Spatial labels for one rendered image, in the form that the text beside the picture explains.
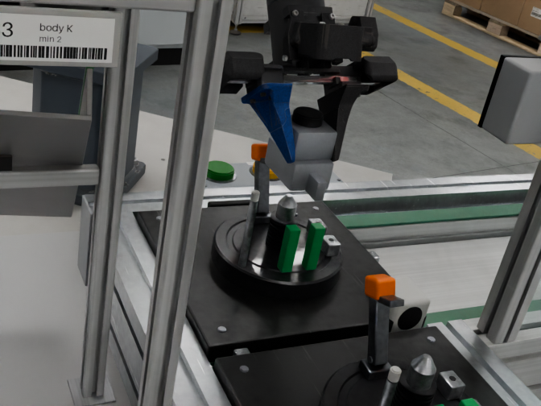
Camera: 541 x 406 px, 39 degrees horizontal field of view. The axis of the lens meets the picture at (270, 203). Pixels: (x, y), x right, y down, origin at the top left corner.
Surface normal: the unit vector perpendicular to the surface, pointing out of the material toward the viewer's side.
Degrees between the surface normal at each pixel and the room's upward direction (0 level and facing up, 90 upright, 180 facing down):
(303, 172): 90
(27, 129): 135
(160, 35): 90
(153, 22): 90
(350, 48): 74
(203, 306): 0
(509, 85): 90
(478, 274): 0
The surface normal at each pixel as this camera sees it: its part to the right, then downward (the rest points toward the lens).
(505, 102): -0.90, 0.05
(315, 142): 0.40, 0.49
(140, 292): 0.18, -0.87
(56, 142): 0.04, 0.96
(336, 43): 0.45, 0.24
